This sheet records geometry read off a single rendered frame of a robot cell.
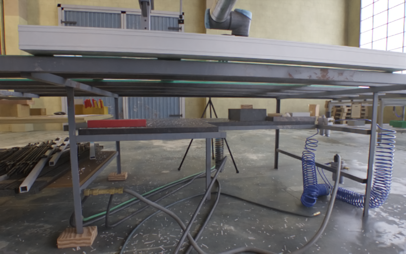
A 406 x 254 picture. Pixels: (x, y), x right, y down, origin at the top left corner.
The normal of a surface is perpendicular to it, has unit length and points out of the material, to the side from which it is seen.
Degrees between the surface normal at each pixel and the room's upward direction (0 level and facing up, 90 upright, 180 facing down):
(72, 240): 90
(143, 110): 90
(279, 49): 90
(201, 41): 90
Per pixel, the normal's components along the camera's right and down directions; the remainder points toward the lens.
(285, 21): 0.19, 0.09
